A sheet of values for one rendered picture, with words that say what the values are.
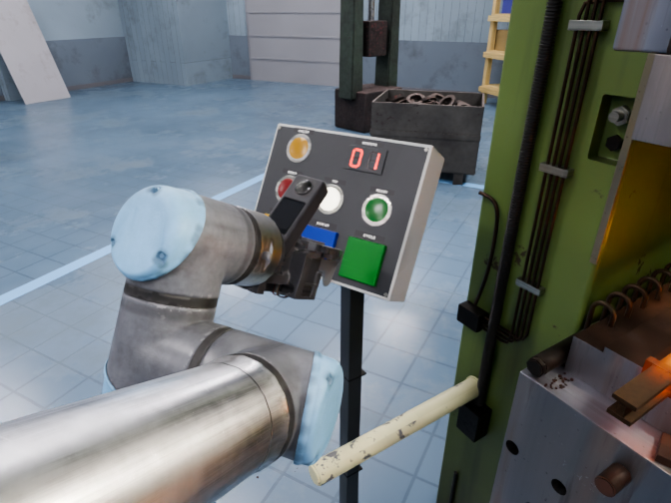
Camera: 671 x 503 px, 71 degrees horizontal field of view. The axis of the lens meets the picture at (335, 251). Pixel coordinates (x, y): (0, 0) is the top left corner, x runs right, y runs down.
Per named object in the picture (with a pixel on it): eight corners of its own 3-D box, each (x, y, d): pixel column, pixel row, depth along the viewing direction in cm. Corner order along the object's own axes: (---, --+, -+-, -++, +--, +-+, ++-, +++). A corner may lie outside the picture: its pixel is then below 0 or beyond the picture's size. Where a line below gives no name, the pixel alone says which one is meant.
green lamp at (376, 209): (376, 227, 82) (377, 204, 80) (361, 218, 86) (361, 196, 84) (390, 223, 84) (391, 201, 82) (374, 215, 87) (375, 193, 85)
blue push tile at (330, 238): (325, 271, 87) (336, 232, 86) (293, 260, 90) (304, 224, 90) (330, 271, 88) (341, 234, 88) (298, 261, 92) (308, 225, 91)
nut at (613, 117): (612, 155, 72) (624, 108, 68) (595, 151, 74) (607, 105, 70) (623, 152, 73) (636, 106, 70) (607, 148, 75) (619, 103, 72)
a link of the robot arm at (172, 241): (92, 275, 44) (115, 172, 44) (190, 282, 55) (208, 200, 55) (160, 297, 40) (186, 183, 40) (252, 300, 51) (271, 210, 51)
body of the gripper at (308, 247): (276, 285, 70) (221, 280, 59) (291, 230, 69) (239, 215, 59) (319, 300, 66) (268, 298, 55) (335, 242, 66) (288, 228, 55)
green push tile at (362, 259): (373, 286, 82) (384, 245, 82) (337, 274, 85) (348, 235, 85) (377, 286, 84) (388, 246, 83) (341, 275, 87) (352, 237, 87)
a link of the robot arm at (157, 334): (168, 447, 40) (199, 304, 40) (72, 405, 44) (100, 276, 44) (230, 420, 49) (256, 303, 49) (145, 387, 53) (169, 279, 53)
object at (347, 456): (321, 495, 88) (320, 476, 86) (307, 474, 92) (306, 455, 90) (482, 401, 110) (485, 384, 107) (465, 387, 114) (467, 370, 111)
